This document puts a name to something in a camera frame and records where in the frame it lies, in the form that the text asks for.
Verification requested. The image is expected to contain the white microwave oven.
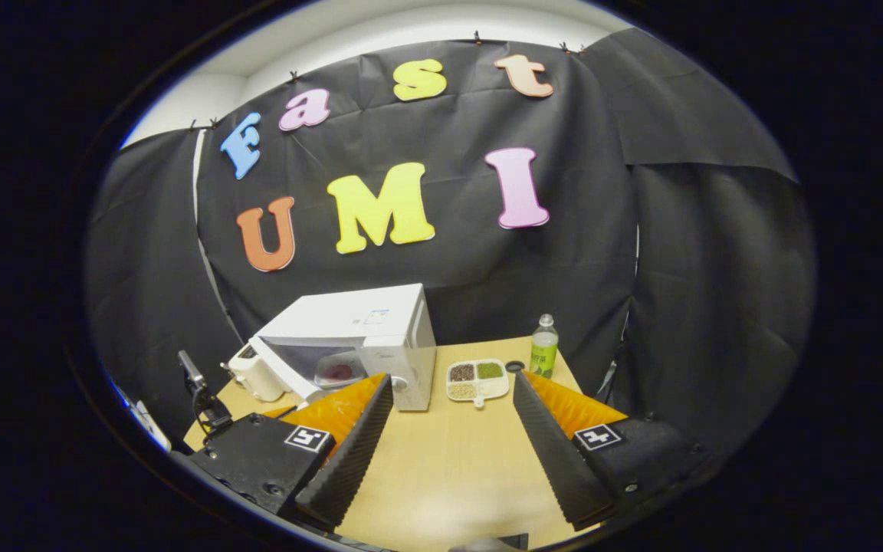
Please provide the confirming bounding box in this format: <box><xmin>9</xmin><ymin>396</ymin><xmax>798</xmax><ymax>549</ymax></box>
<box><xmin>248</xmin><ymin>284</ymin><xmax>438</xmax><ymax>412</ymax></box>

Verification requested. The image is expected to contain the white divided grain dish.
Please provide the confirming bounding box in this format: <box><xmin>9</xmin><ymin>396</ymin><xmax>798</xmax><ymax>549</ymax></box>
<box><xmin>445</xmin><ymin>358</ymin><xmax>511</xmax><ymax>409</ymax></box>

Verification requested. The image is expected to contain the white toaster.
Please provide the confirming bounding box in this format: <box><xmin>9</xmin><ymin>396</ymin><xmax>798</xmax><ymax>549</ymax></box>
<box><xmin>227</xmin><ymin>345</ymin><xmax>291</xmax><ymax>403</ymax></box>

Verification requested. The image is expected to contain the green label drink bottle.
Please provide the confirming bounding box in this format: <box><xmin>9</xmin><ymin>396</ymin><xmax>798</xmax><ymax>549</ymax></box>
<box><xmin>530</xmin><ymin>314</ymin><xmax>560</xmax><ymax>379</ymax></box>

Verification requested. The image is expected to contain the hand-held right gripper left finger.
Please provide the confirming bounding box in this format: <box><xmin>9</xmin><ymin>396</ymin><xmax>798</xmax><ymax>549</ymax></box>
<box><xmin>189</xmin><ymin>373</ymin><xmax>395</xmax><ymax>530</ymax></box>

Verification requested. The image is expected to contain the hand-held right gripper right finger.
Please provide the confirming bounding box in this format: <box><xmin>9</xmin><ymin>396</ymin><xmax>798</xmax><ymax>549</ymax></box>
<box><xmin>513</xmin><ymin>370</ymin><xmax>718</xmax><ymax>531</ymax></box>

